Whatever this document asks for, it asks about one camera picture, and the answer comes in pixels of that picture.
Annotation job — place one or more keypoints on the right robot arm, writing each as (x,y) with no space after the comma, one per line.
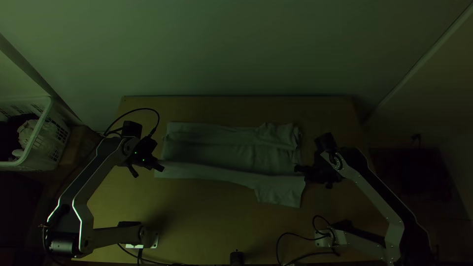
(373,192)

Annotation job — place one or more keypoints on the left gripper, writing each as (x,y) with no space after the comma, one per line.
(148,162)

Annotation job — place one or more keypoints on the white t-shirt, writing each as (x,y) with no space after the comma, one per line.
(236,155)

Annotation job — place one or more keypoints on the heap of clothes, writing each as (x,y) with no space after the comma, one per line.
(27,137)

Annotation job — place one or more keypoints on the white laundry basket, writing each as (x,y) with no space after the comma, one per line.
(51,136)

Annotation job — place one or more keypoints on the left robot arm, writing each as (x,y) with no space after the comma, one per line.
(87,173)

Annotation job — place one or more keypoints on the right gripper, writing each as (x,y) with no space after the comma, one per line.
(321,172)

